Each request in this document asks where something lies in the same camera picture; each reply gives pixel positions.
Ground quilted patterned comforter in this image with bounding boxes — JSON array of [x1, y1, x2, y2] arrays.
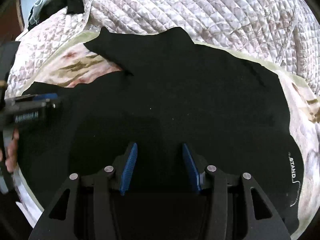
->
[[88, 0, 319, 94]]

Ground left hand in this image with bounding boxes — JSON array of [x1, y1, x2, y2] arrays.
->
[[1, 129, 19, 173]]

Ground floral fleece blanket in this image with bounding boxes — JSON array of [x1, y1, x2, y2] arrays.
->
[[7, 31, 319, 239]]

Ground dark clothes pile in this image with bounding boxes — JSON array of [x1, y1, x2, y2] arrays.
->
[[26, 0, 84, 30]]

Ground quilted patterned pillow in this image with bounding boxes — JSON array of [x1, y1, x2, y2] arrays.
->
[[5, 9, 90, 98]]

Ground black pants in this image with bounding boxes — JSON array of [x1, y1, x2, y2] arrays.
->
[[17, 27, 303, 239]]

